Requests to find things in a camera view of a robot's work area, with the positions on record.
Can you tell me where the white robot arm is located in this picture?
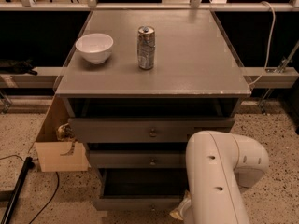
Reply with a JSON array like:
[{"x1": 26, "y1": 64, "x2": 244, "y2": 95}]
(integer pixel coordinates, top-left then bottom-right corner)
[{"x1": 170, "y1": 131, "x2": 269, "y2": 224}]

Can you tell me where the black object on rail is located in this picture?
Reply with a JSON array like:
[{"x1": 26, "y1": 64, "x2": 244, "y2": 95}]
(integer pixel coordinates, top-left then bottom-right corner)
[{"x1": 0, "y1": 59, "x2": 37, "y2": 76}]

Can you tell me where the grey metal rail frame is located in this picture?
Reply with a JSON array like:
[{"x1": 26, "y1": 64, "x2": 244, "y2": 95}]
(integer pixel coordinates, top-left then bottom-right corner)
[{"x1": 1, "y1": 0, "x2": 299, "y2": 89}]

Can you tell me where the grey bottom drawer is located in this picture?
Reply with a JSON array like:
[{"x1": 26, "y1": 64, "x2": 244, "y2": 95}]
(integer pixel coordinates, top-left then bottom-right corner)
[{"x1": 93, "y1": 168, "x2": 189, "y2": 211}]

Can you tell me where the black floor bar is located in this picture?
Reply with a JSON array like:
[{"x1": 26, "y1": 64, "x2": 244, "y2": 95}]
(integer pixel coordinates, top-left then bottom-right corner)
[{"x1": 0, "y1": 157, "x2": 35, "y2": 224}]

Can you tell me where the silver drink can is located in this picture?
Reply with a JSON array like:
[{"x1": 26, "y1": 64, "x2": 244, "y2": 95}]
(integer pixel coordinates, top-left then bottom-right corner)
[{"x1": 137, "y1": 26, "x2": 155, "y2": 70}]

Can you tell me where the grey top drawer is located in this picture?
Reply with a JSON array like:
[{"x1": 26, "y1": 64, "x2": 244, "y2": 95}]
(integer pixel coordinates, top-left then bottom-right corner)
[{"x1": 68, "y1": 117, "x2": 235, "y2": 143}]

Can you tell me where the metal bracket right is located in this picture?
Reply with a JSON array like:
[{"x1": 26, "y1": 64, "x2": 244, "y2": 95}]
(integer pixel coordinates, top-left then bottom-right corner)
[{"x1": 258, "y1": 40, "x2": 299, "y2": 115}]

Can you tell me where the grey drawer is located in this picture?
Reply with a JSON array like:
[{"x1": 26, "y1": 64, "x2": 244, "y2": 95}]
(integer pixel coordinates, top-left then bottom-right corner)
[
  {"x1": 87, "y1": 150, "x2": 186, "y2": 169},
  {"x1": 93, "y1": 168, "x2": 189, "y2": 211},
  {"x1": 68, "y1": 117, "x2": 235, "y2": 143}
]

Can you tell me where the grey middle drawer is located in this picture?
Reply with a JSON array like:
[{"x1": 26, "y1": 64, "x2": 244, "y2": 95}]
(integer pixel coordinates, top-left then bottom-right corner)
[{"x1": 87, "y1": 150, "x2": 186, "y2": 169}]

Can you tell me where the crumpled item in box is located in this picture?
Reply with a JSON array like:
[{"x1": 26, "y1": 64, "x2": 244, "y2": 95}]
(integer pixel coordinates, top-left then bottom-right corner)
[{"x1": 56, "y1": 123, "x2": 75, "y2": 142}]

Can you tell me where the white cable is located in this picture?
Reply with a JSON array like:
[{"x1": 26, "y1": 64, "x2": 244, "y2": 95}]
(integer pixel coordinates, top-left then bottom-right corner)
[{"x1": 248, "y1": 1, "x2": 277, "y2": 87}]

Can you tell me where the cardboard box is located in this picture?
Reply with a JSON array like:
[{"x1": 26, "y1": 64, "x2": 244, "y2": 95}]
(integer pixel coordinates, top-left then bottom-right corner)
[{"x1": 35, "y1": 97, "x2": 90, "y2": 172}]

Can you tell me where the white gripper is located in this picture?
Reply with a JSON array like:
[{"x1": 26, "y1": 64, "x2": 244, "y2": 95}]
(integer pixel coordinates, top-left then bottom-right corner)
[{"x1": 169, "y1": 190, "x2": 192, "y2": 220}]

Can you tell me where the grey drawer cabinet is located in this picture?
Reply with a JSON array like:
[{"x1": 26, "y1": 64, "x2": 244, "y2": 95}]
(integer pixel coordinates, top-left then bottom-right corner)
[{"x1": 53, "y1": 8, "x2": 252, "y2": 185}]

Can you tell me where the black floor cable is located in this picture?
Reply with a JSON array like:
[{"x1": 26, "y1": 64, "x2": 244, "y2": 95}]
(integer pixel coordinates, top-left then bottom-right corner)
[{"x1": 0, "y1": 154, "x2": 60, "y2": 224}]

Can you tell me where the white bowl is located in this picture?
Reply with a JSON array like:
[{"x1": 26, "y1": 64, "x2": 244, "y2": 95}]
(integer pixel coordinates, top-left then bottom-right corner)
[{"x1": 75, "y1": 33, "x2": 114, "y2": 64}]

